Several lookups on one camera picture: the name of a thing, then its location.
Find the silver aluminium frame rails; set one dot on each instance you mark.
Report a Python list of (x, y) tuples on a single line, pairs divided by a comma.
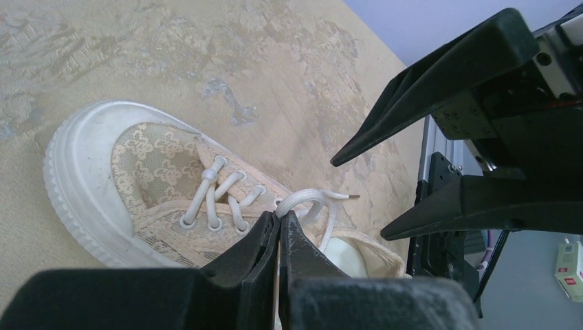
[(455, 153)]

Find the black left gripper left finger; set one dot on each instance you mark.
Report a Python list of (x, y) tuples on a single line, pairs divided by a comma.
[(235, 291)]

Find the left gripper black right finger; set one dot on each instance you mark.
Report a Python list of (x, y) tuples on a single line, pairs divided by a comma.
[(315, 294)]

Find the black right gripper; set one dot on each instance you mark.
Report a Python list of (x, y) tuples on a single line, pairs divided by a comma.
[(522, 121)]

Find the beige canvas sneaker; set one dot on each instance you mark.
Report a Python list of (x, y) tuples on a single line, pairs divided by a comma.
[(120, 174)]

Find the white shoelace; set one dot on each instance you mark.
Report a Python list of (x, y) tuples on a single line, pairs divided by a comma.
[(230, 192)]

